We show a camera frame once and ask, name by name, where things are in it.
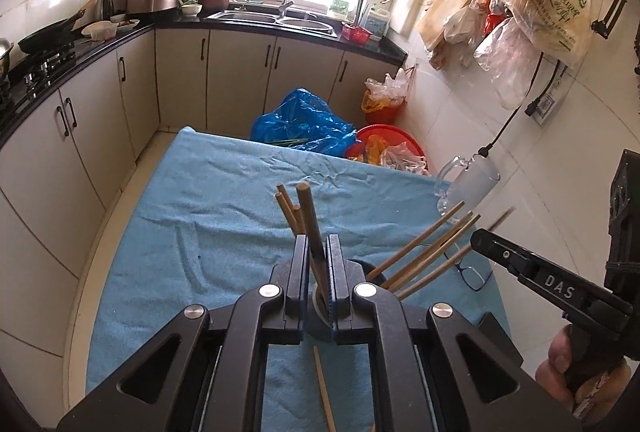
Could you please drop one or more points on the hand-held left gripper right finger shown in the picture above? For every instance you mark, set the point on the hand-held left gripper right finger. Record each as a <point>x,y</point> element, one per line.
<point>332,302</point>

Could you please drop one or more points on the white bowl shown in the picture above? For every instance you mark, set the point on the white bowl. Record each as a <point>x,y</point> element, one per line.
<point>191,10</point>

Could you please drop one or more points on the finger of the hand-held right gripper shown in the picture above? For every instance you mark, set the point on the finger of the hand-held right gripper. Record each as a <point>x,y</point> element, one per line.
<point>550,282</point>

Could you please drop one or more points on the white printed plastic bag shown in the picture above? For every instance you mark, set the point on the white printed plastic bag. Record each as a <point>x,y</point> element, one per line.
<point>545,6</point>

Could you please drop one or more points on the sink faucet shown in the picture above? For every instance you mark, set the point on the sink faucet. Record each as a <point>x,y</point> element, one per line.
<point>286,7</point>

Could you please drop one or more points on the steel kettle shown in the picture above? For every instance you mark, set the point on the steel kettle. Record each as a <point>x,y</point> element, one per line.
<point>104,6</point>

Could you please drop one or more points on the black smartphone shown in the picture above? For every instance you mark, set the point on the black smartphone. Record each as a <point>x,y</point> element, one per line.
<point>500,342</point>

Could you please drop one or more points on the small red basket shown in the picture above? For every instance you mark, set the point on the small red basket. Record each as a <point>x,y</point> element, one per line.
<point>356,34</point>

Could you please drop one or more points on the brown plastic bag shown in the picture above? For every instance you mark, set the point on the brown plastic bag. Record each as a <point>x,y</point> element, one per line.
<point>445,21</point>

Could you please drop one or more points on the black kitchen countertop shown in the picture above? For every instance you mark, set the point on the black kitchen countertop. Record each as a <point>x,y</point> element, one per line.
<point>165,20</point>

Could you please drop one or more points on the black frying pan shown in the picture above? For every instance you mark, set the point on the black frying pan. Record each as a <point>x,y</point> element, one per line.
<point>47,39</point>

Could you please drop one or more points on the clear glass mug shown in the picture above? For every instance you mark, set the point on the clear glass mug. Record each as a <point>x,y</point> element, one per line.
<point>470,184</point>

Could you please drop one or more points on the white detergent bottle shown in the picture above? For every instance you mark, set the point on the white detergent bottle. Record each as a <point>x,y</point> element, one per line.
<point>378,21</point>

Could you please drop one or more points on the person's right hand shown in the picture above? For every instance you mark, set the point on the person's right hand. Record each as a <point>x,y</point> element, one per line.
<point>555,372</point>

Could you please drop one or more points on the red plastic basin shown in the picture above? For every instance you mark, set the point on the red plastic basin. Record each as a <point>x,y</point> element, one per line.
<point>385,134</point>

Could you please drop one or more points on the clear plastic bag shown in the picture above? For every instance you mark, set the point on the clear plastic bag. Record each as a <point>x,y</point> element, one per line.
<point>505,61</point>

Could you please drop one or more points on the gas stove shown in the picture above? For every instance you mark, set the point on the gas stove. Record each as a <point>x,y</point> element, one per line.
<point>35,71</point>

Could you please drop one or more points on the stainless steel sink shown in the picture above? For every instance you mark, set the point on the stainless steel sink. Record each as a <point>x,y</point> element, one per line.
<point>270,19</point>

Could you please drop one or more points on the blue plastic bag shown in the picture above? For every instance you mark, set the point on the blue plastic bag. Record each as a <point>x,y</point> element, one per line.
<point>300,121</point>

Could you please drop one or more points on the metal pot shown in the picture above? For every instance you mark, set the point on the metal pot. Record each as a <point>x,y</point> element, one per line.
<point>5,59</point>

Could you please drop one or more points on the dark grey chopstick holder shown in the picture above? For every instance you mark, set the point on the dark grey chopstick holder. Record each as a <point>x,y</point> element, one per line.
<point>316,329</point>

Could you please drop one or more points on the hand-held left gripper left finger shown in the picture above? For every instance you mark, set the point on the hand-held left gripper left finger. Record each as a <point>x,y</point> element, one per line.
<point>305,302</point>

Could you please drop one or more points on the blue towel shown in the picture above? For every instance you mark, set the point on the blue towel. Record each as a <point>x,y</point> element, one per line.
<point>200,222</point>

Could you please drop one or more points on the red bin with yellow bag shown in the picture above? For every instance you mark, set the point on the red bin with yellow bag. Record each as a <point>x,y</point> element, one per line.
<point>382,109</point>

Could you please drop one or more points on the beige kitchen base cabinets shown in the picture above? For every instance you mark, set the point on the beige kitchen base cabinets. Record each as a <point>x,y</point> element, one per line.
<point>60,171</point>

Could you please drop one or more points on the purple framed eyeglasses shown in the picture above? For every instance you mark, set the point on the purple framed eyeglasses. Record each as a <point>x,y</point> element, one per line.
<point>470,277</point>

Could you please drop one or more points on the wooden chopstick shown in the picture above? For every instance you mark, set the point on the wooden chopstick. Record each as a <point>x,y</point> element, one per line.
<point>435,272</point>
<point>502,218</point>
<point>291,207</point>
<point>324,387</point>
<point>442,246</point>
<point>310,222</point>
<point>299,218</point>
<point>435,243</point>
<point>287,214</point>
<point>425,233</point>

